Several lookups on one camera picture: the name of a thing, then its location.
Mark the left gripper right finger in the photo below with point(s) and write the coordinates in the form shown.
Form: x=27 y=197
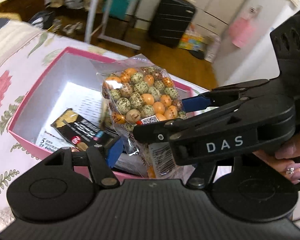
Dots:
x=203 y=176

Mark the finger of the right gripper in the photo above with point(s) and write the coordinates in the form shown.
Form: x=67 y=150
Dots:
x=196 y=103
x=154 y=132

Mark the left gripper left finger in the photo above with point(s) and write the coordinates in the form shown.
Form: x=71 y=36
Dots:
x=101 y=159

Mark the mixed nuts snack bag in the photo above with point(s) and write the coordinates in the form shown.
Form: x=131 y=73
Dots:
x=139 y=92

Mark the black cracker pack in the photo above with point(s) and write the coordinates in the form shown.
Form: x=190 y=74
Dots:
x=80 y=132

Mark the person's right hand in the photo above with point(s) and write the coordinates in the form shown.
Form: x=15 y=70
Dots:
x=282 y=161

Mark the colourful box on floor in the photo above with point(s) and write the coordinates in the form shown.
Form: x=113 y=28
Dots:
x=191 y=40

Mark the white snack bar left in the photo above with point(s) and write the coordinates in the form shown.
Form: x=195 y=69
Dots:
x=51 y=142

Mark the pink storage box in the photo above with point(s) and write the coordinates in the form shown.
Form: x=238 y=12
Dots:
x=70 y=82

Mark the pink garment hanging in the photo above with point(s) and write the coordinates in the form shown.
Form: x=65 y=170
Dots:
x=243 y=27

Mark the black suitcase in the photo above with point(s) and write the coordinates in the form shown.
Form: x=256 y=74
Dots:
x=170 y=22

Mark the white folding table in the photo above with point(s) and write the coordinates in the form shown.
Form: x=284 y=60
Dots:
x=90 y=31

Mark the teal bag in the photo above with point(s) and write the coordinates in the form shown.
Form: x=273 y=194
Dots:
x=121 y=8

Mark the floral bed sheet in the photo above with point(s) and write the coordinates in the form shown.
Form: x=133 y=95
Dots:
x=25 y=52

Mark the wooden nightstand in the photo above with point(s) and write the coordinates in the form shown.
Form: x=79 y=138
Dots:
x=26 y=9

